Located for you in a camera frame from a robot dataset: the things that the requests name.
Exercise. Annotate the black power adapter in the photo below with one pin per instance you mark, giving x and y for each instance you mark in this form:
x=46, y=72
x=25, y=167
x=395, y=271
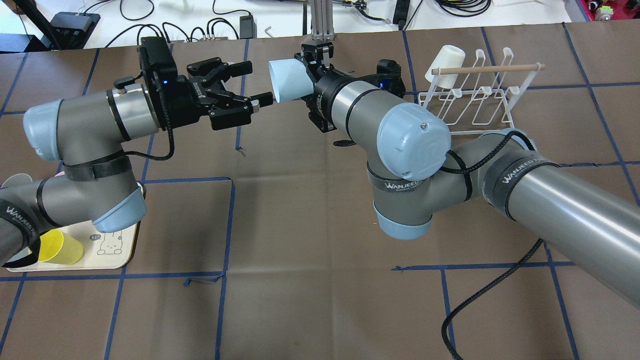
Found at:
x=247, y=28

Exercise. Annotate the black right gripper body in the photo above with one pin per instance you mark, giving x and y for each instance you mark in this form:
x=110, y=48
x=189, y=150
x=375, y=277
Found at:
x=320, y=91

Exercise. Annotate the light blue ikea cup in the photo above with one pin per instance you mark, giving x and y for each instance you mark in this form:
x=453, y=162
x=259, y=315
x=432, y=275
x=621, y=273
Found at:
x=289, y=80

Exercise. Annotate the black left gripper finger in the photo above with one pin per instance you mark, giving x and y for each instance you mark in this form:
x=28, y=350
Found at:
x=214, y=70
x=261, y=101

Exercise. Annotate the white wire cup rack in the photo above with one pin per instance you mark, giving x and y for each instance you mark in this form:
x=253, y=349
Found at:
x=483, y=96

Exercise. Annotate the yellow ikea cup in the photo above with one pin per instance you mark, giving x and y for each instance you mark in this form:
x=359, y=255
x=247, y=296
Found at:
x=58, y=247

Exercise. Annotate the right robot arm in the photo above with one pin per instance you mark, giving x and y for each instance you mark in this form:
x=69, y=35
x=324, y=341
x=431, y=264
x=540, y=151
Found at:
x=415, y=172

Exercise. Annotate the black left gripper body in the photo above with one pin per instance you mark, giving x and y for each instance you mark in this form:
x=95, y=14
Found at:
x=183, y=98

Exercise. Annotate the grey ikea cup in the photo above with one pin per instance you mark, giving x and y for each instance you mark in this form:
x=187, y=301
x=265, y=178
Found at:
x=18, y=179

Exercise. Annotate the cream plastic tray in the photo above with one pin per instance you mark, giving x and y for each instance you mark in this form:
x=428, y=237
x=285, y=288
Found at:
x=110, y=245

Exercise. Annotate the aluminium frame post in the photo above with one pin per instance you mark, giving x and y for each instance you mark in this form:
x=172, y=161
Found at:
x=322, y=28

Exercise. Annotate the white ikea cup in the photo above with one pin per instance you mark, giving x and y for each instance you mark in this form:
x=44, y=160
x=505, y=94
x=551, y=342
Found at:
x=448, y=57

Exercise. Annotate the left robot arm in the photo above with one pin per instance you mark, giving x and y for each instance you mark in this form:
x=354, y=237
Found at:
x=95, y=135

